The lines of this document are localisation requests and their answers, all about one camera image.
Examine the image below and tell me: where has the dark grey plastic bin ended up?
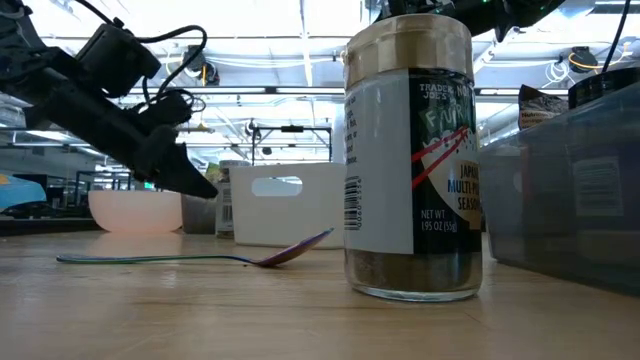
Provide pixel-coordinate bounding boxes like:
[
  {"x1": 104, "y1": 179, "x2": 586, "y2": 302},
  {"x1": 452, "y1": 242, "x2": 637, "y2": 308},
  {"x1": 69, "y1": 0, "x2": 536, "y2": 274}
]
[
  {"x1": 180, "y1": 192, "x2": 220, "y2": 235},
  {"x1": 478, "y1": 82, "x2": 640, "y2": 297}
]

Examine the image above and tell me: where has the white-lidded spice jar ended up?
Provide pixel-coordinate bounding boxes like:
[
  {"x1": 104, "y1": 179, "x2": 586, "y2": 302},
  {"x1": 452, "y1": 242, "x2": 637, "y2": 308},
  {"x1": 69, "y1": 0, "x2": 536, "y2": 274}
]
[{"x1": 214, "y1": 159, "x2": 252, "y2": 240}]

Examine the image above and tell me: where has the ceiling cord reel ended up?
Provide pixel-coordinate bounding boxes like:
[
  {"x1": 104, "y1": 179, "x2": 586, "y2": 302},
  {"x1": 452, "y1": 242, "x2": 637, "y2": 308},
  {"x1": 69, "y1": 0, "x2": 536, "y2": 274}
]
[
  {"x1": 567, "y1": 44, "x2": 614, "y2": 76},
  {"x1": 182, "y1": 43, "x2": 222, "y2": 87}
]

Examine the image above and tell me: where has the black aluminium table frame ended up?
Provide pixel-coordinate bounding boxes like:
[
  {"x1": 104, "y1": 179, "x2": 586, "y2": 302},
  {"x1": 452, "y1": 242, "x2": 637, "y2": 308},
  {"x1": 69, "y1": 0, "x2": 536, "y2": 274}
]
[{"x1": 0, "y1": 217, "x2": 104, "y2": 237}]

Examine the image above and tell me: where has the pink translucent bowl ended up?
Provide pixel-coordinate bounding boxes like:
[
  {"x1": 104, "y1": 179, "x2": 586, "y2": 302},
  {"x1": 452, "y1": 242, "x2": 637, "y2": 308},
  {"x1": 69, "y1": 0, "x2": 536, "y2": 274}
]
[{"x1": 88, "y1": 189, "x2": 184, "y2": 234}]

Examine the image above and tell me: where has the orange-brown snack packet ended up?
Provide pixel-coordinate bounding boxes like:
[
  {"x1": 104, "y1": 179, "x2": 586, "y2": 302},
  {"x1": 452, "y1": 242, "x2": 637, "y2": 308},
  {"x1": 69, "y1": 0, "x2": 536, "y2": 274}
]
[{"x1": 517, "y1": 83, "x2": 571, "y2": 131}]

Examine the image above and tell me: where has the ceiling light bar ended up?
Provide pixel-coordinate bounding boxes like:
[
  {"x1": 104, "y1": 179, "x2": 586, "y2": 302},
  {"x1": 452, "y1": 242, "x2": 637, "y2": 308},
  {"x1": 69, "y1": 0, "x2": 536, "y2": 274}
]
[{"x1": 119, "y1": 84, "x2": 571, "y2": 97}]

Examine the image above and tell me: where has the thin black cable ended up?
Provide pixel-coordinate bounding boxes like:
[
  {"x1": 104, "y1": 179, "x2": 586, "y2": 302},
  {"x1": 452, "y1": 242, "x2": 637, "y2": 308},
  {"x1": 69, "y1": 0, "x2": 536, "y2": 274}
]
[{"x1": 602, "y1": 0, "x2": 632, "y2": 74}]

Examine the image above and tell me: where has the blue Maruchan ramen packet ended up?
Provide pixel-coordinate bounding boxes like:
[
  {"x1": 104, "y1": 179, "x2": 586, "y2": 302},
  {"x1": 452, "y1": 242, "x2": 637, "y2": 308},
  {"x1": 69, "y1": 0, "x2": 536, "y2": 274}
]
[{"x1": 0, "y1": 172, "x2": 47, "y2": 212}]

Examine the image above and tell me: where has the white plastic bin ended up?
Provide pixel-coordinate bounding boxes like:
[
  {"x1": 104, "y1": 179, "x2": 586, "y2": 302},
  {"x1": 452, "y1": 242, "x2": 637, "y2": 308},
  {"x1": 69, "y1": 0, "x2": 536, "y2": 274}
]
[{"x1": 228, "y1": 162, "x2": 347, "y2": 250}]

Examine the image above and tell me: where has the gold-lidded furikake jar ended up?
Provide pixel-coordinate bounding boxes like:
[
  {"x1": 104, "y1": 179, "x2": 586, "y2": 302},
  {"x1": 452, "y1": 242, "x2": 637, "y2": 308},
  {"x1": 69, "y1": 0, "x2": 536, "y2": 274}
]
[{"x1": 342, "y1": 13, "x2": 484, "y2": 302}]

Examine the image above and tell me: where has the iridescent spoon teal handle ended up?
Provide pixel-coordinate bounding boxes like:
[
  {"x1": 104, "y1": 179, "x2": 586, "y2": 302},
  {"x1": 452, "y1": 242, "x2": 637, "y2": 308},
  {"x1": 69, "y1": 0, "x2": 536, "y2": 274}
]
[{"x1": 55, "y1": 227, "x2": 335, "y2": 269}]

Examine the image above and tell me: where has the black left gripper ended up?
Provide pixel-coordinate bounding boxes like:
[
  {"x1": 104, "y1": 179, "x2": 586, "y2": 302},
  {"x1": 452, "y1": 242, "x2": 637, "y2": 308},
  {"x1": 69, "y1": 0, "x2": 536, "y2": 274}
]
[{"x1": 44, "y1": 74, "x2": 220, "y2": 200}]

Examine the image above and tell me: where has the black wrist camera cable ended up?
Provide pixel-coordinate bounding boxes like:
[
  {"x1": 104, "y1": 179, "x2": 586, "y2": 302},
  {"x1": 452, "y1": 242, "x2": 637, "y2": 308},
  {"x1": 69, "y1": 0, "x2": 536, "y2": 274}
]
[{"x1": 134, "y1": 24, "x2": 209, "y2": 115}]

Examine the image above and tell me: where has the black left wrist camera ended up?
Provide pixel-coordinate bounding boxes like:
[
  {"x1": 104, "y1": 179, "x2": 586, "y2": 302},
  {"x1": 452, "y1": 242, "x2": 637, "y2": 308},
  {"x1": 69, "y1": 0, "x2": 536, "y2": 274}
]
[{"x1": 74, "y1": 22, "x2": 162, "y2": 99}]

